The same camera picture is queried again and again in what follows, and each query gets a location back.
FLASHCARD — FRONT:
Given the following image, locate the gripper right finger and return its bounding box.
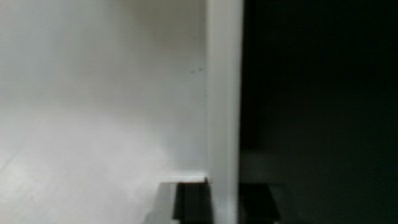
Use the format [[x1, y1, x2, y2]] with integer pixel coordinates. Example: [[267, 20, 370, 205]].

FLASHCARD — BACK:
[[240, 183, 281, 224]]

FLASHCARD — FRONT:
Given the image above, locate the white square tabletop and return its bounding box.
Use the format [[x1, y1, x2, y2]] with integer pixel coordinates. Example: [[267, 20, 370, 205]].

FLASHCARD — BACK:
[[0, 0, 244, 224]]

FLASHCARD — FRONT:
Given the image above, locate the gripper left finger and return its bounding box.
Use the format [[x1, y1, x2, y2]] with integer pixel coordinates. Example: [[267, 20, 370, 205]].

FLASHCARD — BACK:
[[173, 183, 212, 224]]

